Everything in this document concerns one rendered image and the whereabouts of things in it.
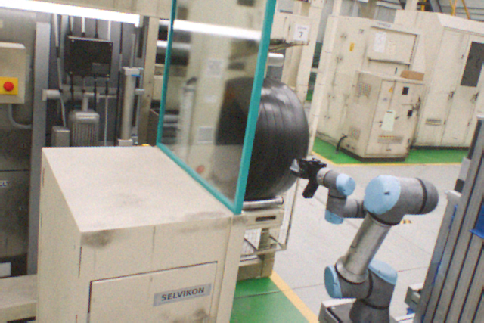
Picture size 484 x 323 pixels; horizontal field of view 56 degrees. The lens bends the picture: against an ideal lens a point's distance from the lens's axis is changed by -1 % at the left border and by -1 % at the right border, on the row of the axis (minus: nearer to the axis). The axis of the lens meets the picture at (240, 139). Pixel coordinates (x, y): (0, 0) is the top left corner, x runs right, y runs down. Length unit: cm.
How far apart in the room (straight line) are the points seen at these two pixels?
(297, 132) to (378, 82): 466
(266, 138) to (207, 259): 89
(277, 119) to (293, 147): 14
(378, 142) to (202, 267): 587
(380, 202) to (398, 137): 573
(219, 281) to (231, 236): 13
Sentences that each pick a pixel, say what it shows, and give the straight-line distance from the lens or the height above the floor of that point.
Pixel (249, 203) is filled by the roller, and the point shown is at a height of 91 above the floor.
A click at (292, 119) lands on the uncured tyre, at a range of 200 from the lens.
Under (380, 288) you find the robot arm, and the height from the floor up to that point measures 89.
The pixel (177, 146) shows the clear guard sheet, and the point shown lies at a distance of 142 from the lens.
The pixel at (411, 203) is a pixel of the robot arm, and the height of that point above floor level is 128.
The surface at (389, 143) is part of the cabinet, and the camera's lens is 703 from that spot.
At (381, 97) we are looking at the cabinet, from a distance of 667.
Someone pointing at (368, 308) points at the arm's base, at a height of 80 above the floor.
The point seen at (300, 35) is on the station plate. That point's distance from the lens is 247.
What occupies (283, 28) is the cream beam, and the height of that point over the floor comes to 171.
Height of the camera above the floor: 173
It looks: 15 degrees down
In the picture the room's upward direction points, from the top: 9 degrees clockwise
